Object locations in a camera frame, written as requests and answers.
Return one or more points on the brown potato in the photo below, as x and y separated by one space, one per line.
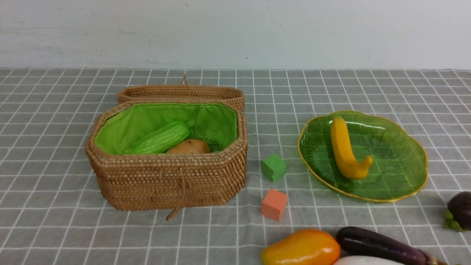
190 146

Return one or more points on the green cucumber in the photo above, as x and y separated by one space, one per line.
160 140

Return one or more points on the yellow banana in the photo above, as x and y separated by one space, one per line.
345 160

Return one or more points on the orange yellow mango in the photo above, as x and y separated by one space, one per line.
303 247

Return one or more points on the purple eggplant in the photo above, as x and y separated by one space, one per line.
360 241

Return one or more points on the white radish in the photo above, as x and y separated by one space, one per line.
364 260

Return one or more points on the green foam block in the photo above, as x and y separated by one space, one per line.
273 167

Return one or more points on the woven wicker basket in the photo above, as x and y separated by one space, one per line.
165 180

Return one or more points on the orange foam block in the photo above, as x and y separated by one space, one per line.
274 204

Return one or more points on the green glass plate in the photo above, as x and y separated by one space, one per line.
399 163

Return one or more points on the dark purple mangosteen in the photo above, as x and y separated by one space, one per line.
458 212

